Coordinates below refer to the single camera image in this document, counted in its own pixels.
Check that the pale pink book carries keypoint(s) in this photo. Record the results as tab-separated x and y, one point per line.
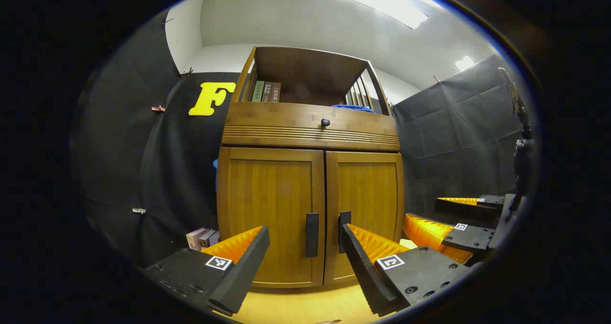
194	238

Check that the large ceiling light panel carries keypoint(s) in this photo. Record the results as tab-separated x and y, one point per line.
382	2

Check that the round black drawer knob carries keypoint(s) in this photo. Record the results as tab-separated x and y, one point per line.
325	122

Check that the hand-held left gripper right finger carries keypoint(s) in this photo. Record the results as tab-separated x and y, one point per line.
363	276

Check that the black clip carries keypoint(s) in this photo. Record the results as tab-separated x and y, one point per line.
186	72

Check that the wooden double-door shoe cabinet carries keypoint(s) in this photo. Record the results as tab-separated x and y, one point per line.
310	71

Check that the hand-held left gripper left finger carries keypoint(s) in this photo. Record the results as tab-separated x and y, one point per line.
238	276

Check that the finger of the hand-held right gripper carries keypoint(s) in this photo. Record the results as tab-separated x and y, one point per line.
472	208
470	238

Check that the copper clip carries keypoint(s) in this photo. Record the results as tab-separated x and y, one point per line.
158	108

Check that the blue cloth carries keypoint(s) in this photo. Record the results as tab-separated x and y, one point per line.
353	108

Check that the wooden shoe cabinet door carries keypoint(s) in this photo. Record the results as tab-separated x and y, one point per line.
267	195
367	190

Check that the dark olive book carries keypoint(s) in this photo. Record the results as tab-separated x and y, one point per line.
268	92

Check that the small ceiling light panel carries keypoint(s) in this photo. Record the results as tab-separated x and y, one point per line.
464	63

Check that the wooden cabinet drawer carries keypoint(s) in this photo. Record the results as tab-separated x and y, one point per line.
277	123

